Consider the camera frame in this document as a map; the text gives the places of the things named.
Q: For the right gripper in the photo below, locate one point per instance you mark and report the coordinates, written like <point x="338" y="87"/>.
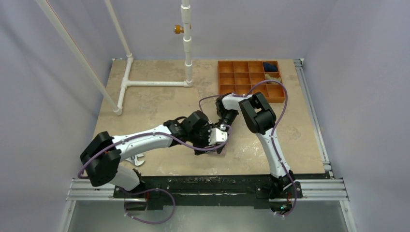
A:
<point x="222" y="122"/>

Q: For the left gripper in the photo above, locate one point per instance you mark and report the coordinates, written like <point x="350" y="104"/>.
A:
<point x="205" y="144"/>

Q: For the orange compartment tray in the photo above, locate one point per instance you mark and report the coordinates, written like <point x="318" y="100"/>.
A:
<point x="239" y="76"/>

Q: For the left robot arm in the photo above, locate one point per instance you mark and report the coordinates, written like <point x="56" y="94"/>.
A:
<point x="102" y="157"/>

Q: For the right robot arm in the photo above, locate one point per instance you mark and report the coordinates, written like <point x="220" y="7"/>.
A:
<point x="261" y="120"/>

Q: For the rolled olive cloth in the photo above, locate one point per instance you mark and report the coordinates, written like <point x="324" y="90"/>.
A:
<point x="271" y="76"/>

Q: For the rolled blue cloth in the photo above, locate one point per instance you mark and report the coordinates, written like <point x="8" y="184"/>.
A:
<point x="270" y="68"/>

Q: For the orange yellow valve knob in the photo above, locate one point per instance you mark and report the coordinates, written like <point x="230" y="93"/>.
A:
<point x="179" y="29"/>

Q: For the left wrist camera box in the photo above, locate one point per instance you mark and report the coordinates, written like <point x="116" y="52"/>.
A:
<point x="217" y="136"/>

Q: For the white PVC pipe frame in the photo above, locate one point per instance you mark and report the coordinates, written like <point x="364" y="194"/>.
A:
<point x="137" y="24"/>

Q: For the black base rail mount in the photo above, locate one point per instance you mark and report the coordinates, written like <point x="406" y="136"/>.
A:
<point x="253" y="190"/>

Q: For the adjustable wrench red handle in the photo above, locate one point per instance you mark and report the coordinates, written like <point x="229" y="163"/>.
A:
<point x="136" y="160"/>

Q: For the aluminium frame rails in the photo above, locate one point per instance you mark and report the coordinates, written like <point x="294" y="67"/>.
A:
<point x="316" y="190"/>

